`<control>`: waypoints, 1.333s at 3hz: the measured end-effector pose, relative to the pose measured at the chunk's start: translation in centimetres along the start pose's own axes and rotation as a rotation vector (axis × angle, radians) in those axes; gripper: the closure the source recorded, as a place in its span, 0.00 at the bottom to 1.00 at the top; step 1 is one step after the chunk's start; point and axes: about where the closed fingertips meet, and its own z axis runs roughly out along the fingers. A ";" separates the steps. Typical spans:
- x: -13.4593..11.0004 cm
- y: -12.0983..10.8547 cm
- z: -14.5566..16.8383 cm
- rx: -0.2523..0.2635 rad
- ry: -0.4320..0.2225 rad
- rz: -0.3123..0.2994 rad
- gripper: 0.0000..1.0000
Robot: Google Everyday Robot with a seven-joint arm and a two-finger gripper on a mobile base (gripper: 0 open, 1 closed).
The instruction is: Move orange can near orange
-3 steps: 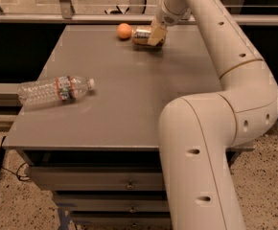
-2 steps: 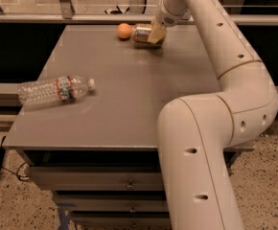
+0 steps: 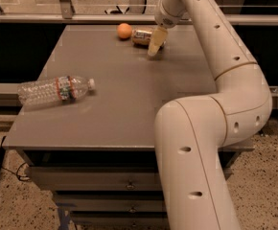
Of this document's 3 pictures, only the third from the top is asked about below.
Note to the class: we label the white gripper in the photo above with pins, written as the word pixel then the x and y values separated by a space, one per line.
pixel 163 19

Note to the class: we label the orange soda can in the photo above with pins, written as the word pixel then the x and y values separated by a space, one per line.
pixel 141 36

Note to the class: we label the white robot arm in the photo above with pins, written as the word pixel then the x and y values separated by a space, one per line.
pixel 190 131

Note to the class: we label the orange fruit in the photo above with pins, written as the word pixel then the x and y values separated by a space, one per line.
pixel 124 31

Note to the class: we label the clear plastic water bottle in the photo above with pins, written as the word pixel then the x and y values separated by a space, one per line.
pixel 60 89

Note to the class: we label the grey drawer cabinet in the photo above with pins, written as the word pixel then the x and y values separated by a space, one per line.
pixel 114 126

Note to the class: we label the top grey drawer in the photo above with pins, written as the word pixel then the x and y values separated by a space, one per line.
pixel 95 179

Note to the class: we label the grey drawer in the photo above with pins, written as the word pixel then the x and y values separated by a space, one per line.
pixel 134 202
pixel 95 179
pixel 120 219

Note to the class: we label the middle grey drawer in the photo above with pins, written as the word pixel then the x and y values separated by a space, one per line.
pixel 134 202

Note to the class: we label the bottom grey drawer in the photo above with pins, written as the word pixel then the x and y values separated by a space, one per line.
pixel 120 219

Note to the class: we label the metal railing frame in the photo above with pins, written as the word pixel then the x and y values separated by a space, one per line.
pixel 243 12

